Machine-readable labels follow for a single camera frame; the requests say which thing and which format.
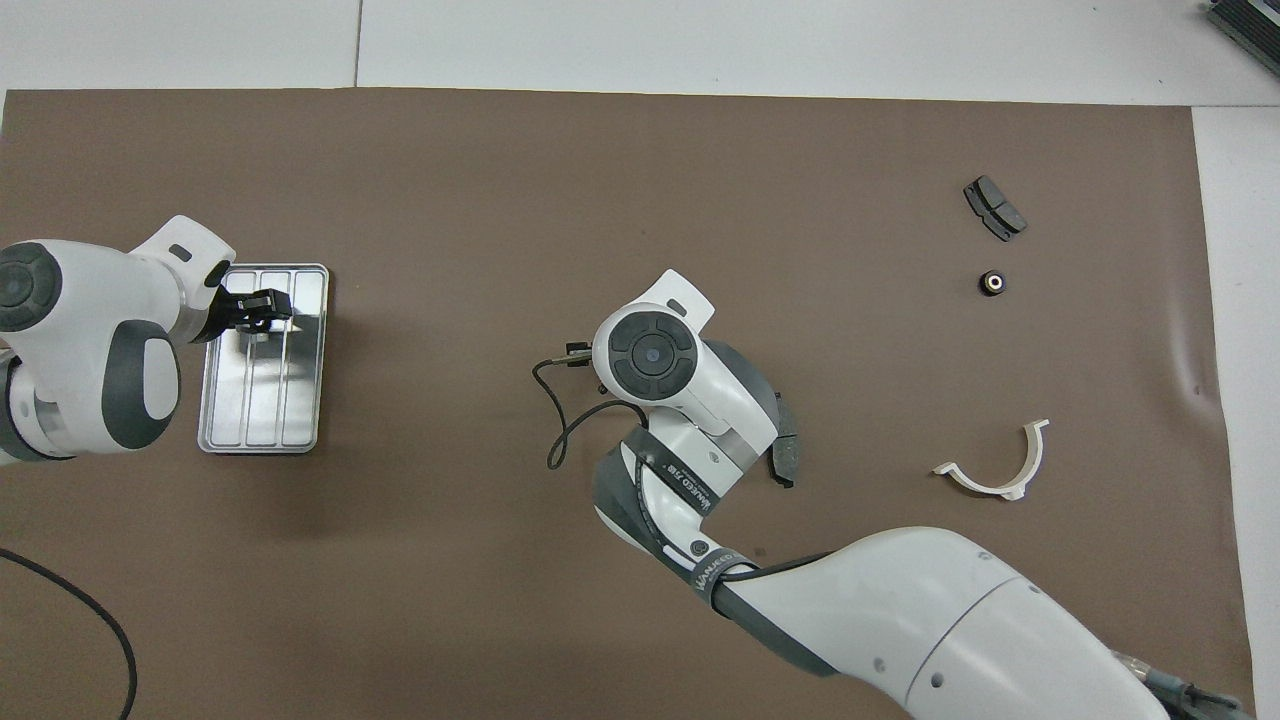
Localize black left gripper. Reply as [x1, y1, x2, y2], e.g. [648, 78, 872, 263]
[199, 287, 294, 344]

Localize silver ribbed metal tray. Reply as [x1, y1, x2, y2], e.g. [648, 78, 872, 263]
[198, 263, 330, 456]

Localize brown table mat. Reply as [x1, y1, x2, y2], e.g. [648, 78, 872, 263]
[0, 88, 1259, 720]

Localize long grey brake pad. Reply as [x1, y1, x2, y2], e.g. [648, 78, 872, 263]
[765, 395, 804, 490]

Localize short grey brake pad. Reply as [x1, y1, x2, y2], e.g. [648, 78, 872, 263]
[963, 175, 1029, 243]

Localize dark ribbed metal device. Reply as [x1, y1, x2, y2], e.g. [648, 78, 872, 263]
[1205, 0, 1280, 53]

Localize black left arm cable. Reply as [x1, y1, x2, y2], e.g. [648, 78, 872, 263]
[0, 548, 138, 720]

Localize white plastic half-ring clamp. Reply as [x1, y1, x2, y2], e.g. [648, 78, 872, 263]
[932, 419, 1051, 502]

